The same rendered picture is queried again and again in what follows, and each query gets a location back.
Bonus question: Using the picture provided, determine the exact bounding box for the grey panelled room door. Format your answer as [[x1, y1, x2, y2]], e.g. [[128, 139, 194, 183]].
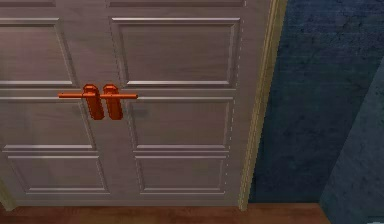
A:
[[0, 0, 137, 208], [98, 0, 275, 207]]

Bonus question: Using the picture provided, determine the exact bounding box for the orange door handle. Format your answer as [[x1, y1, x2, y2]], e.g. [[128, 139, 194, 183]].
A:
[[99, 83, 139, 121], [57, 83, 106, 121]]

